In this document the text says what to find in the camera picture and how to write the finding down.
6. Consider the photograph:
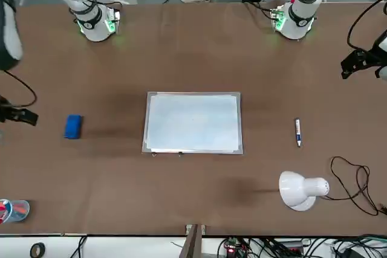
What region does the blue whiteboard eraser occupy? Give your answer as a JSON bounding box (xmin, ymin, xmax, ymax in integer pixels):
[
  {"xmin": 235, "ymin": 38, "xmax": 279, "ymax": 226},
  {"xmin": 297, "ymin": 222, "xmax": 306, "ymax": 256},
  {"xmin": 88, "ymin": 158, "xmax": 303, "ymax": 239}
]
[{"xmin": 63, "ymin": 114, "xmax": 83, "ymax": 140}]

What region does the black lamp cable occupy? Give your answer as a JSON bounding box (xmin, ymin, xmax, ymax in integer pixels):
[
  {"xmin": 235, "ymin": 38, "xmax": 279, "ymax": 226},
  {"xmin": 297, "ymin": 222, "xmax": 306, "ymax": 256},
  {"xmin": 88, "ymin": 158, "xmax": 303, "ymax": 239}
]
[{"xmin": 330, "ymin": 156, "xmax": 387, "ymax": 218}]

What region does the black tape roll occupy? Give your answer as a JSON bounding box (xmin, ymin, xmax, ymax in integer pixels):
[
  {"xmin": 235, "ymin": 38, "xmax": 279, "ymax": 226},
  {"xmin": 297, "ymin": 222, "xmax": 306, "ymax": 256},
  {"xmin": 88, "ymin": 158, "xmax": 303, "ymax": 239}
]
[{"xmin": 30, "ymin": 242, "xmax": 47, "ymax": 257}]

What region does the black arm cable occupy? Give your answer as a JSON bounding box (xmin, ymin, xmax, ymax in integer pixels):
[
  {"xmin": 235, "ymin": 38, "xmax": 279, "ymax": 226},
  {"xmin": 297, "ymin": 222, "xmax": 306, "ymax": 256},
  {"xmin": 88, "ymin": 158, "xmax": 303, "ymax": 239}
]
[
  {"xmin": 0, "ymin": 69, "xmax": 38, "ymax": 108},
  {"xmin": 346, "ymin": 0, "xmax": 387, "ymax": 52}
]

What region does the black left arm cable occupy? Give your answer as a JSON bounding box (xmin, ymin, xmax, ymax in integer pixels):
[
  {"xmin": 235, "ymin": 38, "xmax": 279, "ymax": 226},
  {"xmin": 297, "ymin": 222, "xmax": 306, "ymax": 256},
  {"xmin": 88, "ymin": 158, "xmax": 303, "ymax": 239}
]
[{"xmin": 346, "ymin": 0, "xmax": 387, "ymax": 52}]

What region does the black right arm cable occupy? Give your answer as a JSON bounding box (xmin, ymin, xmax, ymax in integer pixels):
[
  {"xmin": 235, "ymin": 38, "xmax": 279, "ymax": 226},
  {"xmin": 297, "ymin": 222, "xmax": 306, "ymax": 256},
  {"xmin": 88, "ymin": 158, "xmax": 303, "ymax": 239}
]
[{"xmin": 0, "ymin": 69, "xmax": 38, "ymax": 108}]

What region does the aluminium frame post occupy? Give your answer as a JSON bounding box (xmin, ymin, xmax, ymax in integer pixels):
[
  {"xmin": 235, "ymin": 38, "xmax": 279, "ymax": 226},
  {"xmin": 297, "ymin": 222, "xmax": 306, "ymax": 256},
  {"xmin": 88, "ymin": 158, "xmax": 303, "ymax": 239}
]
[{"xmin": 182, "ymin": 224, "xmax": 208, "ymax": 258}]

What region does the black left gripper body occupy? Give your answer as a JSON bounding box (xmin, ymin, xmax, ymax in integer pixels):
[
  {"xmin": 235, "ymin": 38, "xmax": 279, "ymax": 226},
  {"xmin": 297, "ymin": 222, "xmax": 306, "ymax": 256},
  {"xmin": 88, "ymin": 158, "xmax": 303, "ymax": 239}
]
[{"xmin": 364, "ymin": 47, "xmax": 385, "ymax": 67}]

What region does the circuit board with red light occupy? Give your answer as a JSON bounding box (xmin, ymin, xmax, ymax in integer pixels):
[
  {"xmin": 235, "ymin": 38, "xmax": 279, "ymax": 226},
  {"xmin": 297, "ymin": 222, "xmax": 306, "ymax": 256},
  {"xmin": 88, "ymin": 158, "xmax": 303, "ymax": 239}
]
[{"xmin": 221, "ymin": 236, "xmax": 247, "ymax": 254}]

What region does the silver framed whiteboard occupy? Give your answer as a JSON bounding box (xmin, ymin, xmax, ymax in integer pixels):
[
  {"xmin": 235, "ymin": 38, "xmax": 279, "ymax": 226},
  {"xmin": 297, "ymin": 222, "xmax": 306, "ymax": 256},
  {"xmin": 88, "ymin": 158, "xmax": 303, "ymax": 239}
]
[{"xmin": 141, "ymin": 90, "xmax": 244, "ymax": 156}]

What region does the white blue whiteboard marker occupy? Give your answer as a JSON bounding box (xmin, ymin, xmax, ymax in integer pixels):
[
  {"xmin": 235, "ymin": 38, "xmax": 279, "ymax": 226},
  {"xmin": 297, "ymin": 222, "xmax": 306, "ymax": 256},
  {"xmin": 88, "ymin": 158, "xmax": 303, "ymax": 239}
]
[{"xmin": 294, "ymin": 117, "xmax": 304, "ymax": 148}]

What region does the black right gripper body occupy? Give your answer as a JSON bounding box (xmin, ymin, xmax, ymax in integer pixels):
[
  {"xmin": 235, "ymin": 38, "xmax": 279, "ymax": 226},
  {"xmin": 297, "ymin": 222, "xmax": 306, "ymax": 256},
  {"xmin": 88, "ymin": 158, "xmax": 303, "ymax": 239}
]
[{"xmin": 0, "ymin": 96, "xmax": 12, "ymax": 123}]

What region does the clear plastic pen cup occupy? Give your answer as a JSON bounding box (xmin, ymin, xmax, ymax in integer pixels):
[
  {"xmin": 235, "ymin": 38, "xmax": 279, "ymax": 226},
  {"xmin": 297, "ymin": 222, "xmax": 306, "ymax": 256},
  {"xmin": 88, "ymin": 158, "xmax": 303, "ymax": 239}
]
[{"xmin": 0, "ymin": 198, "xmax": 31, "ymax": 225}]

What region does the white desk lamp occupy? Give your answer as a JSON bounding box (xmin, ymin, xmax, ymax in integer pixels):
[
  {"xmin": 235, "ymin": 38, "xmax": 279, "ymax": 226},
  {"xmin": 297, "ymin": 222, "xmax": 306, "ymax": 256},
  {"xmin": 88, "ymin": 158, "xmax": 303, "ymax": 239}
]
[{"xmin": 278, "ymin": 170, "xmax": 331, "ymax": 212}]

